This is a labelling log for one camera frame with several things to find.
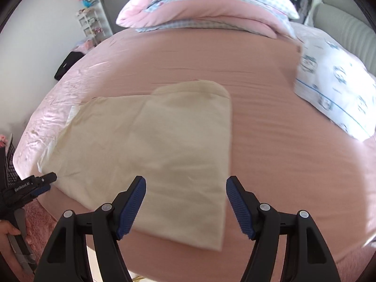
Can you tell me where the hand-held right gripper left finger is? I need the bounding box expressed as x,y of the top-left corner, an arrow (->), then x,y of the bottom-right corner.
34,176 -> 147,282

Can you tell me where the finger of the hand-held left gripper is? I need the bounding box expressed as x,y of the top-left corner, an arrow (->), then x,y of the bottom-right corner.
31,183 -> 51,197
32,172 -> 58,184

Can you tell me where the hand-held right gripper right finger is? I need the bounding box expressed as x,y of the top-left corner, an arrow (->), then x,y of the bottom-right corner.
226,176 -> 341,282

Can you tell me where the pink and cream t-shirt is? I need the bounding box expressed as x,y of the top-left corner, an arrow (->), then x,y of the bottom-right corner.
38,79 -> 233,252

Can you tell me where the person's left hand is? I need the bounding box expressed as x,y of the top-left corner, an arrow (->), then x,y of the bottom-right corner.
0,220 -> 22,243

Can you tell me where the pink fluffy rug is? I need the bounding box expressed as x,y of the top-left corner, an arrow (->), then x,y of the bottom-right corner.
23,199 -> 98,282

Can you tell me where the pink bed sheet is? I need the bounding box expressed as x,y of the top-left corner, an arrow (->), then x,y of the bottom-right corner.
13,23 -> 376,274

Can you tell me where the black bag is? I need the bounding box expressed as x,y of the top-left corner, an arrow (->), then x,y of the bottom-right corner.
54,51 -> 86,81

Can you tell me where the pink cloth bundle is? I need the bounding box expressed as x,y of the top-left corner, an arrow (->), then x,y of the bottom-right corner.
74,39 -> 98,54

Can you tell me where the white cartoon print pillow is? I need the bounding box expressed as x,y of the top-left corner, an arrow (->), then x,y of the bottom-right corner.
293,36 -> 376,141

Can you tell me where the white shelf rack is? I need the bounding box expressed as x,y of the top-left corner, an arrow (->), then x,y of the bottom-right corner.
75,7 -> 114,47

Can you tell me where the grey door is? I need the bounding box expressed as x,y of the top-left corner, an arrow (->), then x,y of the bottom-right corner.
93,0 -> 145,36

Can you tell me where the pink checked folded duvet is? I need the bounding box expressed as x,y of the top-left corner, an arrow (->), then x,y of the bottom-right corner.
116,0 -> 301,39

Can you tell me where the grey padded headboard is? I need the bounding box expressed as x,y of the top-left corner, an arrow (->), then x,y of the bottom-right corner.
303,0 -> 376,74

